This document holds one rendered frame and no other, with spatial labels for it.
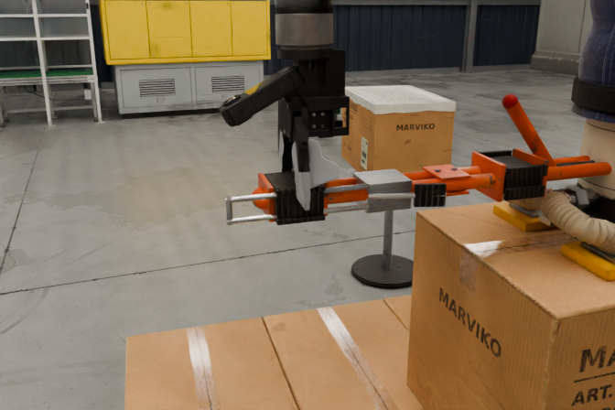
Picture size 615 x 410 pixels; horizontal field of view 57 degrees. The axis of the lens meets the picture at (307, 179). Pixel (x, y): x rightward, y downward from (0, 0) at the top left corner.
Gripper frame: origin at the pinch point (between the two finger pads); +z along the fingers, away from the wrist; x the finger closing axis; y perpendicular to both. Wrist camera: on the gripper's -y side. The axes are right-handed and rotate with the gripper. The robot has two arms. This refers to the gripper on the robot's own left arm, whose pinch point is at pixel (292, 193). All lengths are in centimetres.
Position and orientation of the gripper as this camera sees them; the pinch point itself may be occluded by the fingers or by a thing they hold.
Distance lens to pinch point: 80.1
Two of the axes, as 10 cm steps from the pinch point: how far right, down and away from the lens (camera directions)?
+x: -2.8, -2.7, 9.2
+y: 9.6, -0.9, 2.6
